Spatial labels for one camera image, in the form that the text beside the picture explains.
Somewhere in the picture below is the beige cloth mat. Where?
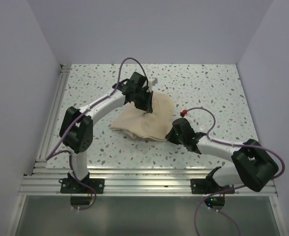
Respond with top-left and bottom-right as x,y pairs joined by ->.
110,92 -> 174,142

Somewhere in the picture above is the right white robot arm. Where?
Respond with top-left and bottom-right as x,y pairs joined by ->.
165,118 -> 279,194

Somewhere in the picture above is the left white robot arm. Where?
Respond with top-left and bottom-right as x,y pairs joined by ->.
60,72 -> 158,193

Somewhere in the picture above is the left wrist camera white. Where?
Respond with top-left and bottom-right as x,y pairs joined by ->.
148,77 -> 158,91

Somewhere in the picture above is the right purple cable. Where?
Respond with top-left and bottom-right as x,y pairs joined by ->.
187,107 -> 287,236

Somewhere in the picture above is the purple cable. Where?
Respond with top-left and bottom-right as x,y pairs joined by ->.
187,107 -> 287,236
45,58 -> 149,211

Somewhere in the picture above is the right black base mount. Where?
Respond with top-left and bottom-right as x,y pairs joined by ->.
190,167 -> 235,195

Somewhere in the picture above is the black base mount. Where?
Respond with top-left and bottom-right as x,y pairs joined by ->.
59,177 -> 105,194
190,167 -> 235,195

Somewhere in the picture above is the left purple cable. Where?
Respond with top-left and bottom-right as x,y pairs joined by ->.
45,58 -> 149,211

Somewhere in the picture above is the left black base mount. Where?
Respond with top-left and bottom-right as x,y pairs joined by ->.
59,177 -> 105,194

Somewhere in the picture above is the aluminium rail frame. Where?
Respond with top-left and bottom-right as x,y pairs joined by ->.
18,64 -> 278,197

